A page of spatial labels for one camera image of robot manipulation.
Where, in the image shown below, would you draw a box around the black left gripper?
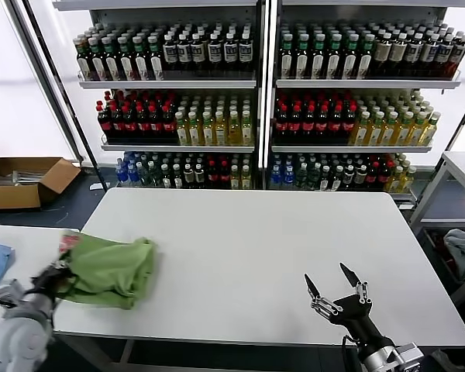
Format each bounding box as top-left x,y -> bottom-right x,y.
30,257 -> 79,300

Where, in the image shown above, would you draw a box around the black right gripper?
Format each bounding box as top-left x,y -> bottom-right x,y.
303,262 -> 393,350

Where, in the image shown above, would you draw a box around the green polo shirt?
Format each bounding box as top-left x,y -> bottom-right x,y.
56,229 -> 158,310

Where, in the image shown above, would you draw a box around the brown cardboard box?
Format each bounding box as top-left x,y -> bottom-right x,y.
0,135 -> 82,210

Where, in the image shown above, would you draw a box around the wrapped metal bars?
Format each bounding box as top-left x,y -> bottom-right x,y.
5,168 -> 54,187

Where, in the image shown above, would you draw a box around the black storage bin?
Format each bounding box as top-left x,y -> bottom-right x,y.
421,226 -> 465,289

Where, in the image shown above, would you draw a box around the black slanted pole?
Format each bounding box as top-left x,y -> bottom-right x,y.
19,0 -> 108,191
433,76 -> 465,174

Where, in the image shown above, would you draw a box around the grey metal shelf rack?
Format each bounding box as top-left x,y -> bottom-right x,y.
52,0 -> 265,190
269,0 -> 463,205

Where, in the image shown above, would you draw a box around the dark tea bottle green label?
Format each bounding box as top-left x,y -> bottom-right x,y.
355,33 -> 376,79
102,36 -> 122,81
294,33 -> 311,79
74,36 -> 94,81
146,34 -> 165,81
278,33 -> 295,79
117,35 -> 136,81
133,34 -> 151,81
309,33 -> 327,79
88,36 -> 108,81
339,33 -> 360,79
325,33 -> 343,79

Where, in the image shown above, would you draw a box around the dark bottle white blue label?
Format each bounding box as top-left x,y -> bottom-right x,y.
206,33 -> 222,74
417,33 -> 439,77
189,33 -> 206,74
176,33 -> 191,74
402,33 -> 424,77
237,32 -> 253,74
432,33 -> 455,77
161,33 -> 177,74
222,32 -> 239,74

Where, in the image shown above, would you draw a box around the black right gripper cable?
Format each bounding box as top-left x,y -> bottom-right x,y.
340,335 -> 358,372

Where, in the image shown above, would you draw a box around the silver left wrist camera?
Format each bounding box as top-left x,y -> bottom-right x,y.
0,279 -> 24,309

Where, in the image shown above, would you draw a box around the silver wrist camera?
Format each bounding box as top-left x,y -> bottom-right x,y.
393,343 -> 425,371
0,279 -> 24,309

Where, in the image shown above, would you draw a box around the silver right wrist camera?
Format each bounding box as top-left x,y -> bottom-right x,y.
393,343 -> 425,371

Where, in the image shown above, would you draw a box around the grey side table frame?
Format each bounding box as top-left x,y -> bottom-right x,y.
408,150 -> 465,307

